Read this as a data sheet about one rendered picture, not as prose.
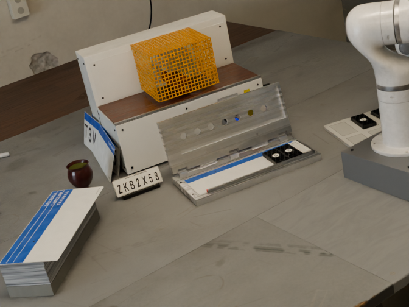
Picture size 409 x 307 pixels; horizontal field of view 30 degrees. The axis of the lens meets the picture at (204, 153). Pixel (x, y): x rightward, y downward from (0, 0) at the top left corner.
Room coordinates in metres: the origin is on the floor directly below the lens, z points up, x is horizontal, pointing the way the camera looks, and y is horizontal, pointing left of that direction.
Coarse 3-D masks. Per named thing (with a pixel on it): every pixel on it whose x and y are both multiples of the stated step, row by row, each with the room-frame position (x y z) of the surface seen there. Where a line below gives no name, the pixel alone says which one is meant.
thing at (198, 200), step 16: (272, 144) 2.34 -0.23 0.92; (224, 160) 2.29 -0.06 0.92; (304, 160) 2.17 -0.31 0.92; (176, 176) 2.23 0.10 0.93; (192, 176) 2.22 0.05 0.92; (256, 176) 2.12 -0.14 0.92; (272, 176) 2.13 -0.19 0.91; (192, 192) 2.10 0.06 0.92; (208, 192) 2.08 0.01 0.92; (224, 192) 2.08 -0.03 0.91
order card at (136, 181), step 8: (152, 168) 2.26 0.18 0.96; (128, 176) 2.24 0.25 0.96; (136, 176) 2.24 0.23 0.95; (144, 176) 2.25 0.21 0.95; (152, 176) 2.25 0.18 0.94; (160, 176) 2.26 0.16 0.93; (120, 184) 2.22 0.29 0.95; (128, 184) 2.23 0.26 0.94; (136, 184) 2.23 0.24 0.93; (144, 184) 2.23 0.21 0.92; (152, 184) 2.24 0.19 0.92; (120, 192) 2.21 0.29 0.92; (128, 192) 2.21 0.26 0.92
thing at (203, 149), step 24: (240, 96) 2.35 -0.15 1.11; (264, 96) 2.38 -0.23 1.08; (168, 120) 2.27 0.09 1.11; (192, 120) 2.30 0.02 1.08; (216, 120) 2.32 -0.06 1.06; (240, 120) 2.34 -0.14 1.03; (264, 120) 2.36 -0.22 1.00; (288, 120) 2.37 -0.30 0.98; (168, 144) 2.25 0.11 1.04; (192, 144) 2.28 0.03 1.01; (216, 144) 2.28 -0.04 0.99; (240, 144) 2.30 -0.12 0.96; (264, 144) 2.32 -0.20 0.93
